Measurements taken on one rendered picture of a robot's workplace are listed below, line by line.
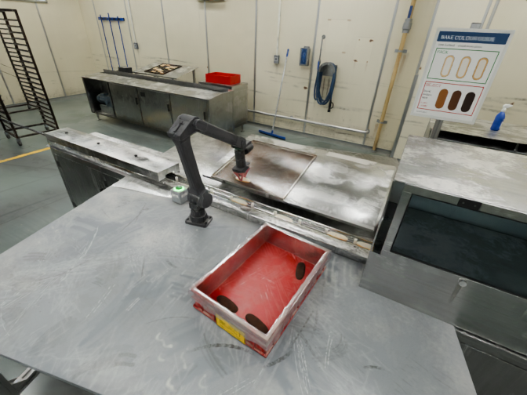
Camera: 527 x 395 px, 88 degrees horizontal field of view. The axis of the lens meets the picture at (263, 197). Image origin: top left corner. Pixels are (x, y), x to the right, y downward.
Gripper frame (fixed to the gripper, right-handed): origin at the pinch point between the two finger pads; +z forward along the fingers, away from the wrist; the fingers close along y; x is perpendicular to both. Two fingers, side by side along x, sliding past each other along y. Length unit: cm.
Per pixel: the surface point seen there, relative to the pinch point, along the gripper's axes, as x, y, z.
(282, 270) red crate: 50, 48, 0
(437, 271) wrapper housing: 101, 37, -18
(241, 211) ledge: 14.6, 25.1, 0.7
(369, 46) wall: -2, -360, 1
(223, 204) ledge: 2.4, 24.2, 0.6
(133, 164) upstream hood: -67, 22, -5
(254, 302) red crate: 47, 67, -3
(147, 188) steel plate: -51, 30, 4
